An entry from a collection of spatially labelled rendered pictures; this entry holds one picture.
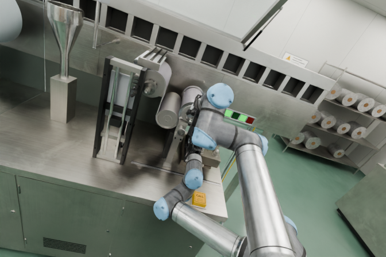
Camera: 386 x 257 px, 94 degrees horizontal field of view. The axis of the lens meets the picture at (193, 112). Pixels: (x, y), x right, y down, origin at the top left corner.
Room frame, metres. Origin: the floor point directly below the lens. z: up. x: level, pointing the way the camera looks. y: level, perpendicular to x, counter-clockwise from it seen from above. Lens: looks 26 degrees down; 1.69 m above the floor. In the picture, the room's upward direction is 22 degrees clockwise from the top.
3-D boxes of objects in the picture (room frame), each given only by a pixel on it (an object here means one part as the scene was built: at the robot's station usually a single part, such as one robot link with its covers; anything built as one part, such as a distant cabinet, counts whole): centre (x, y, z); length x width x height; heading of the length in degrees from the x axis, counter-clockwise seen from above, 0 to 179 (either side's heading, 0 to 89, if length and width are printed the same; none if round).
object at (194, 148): (0.77, -0.08, 1.12); 0.12 x 0.08 x 0.09; 10
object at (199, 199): (0.67, -0.20, 0.91); 0.07 x 0.07 x 0.02; 10
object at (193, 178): (0.61, -0.11, 1.11); 0.11 x 0.08 x 0.09; 10
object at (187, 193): (0.60, -0.10, 1.01); 0.11 x 0.08 x 0.11; 152
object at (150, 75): (0.96, 0.27, 1.33); 0.25 x 0.14 x 0.14; 10
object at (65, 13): (0.85, 0.73, 1.50); 0.14 x 0.14 x 0.06
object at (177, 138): (0.82, 0.03, 1.05); 0.06 x 0.05 x 0.31; 10
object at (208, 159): (1.06, -0.15, 1.00); 0.40 x 0.16 x 0.06; 10
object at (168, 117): (0.97, 0.14, 1.17); 0.26 x 0.12 x 0.12; 10
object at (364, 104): (3.70, -2.86, 0.92); 1.83 x 0.53 x 1.85; 100
